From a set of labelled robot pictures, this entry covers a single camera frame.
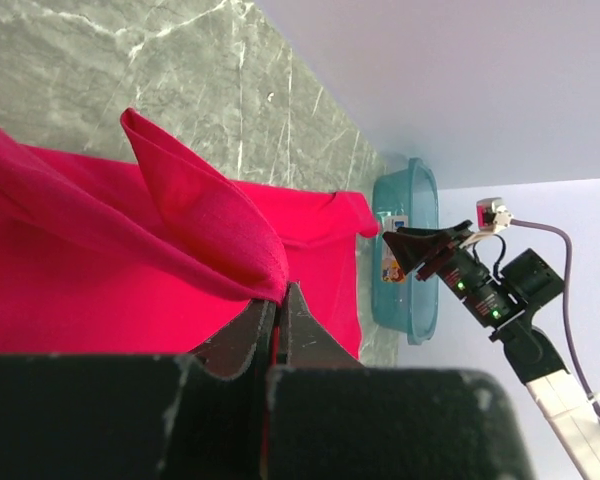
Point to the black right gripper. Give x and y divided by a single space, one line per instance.
520 288

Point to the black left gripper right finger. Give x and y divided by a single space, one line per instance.
331 417

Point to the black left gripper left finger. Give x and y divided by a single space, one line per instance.
196 415

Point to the teal plastic basket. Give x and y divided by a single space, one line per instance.
404 199

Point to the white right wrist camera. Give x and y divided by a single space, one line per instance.
493 217

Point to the red t shirt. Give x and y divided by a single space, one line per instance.
101 256

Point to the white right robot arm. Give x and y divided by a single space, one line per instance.
566 406

